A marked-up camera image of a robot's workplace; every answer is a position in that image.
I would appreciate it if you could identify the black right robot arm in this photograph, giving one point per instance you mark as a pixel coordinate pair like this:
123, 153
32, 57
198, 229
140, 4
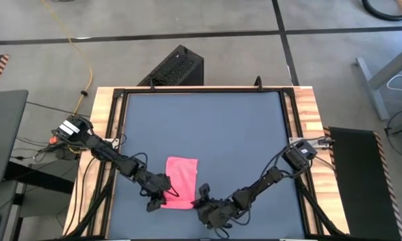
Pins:
264, 180

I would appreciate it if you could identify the black panel with striped edge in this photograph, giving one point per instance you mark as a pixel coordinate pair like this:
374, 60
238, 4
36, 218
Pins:
362, 187

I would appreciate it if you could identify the grey-blue table mat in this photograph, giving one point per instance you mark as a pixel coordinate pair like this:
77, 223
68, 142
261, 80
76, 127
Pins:
221, 117

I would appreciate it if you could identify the black metal table frame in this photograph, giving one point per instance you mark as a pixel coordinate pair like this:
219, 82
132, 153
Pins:
221, 89

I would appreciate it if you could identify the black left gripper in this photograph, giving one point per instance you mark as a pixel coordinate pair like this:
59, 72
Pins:
155, 185

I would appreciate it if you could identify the pink towel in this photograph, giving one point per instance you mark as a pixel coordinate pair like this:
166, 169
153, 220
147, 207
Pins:
182, 174

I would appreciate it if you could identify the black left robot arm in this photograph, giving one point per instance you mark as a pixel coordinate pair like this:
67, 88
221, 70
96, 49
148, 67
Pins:
107, 154

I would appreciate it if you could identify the grey laptop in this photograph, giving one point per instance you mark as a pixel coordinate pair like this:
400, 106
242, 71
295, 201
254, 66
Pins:
3, 134

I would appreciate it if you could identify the grey desk leg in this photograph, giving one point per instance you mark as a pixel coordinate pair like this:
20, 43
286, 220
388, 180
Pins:
395, 65

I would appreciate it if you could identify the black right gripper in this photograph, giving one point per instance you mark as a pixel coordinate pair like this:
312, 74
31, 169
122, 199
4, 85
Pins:
217, 212

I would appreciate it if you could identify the black stand base bar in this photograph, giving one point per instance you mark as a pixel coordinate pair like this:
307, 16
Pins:
37, 177

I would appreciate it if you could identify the orange plug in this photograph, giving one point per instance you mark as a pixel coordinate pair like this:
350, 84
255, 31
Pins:
53, 140

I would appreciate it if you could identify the black perforated computer tower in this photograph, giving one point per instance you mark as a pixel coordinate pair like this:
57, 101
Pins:
177, 67

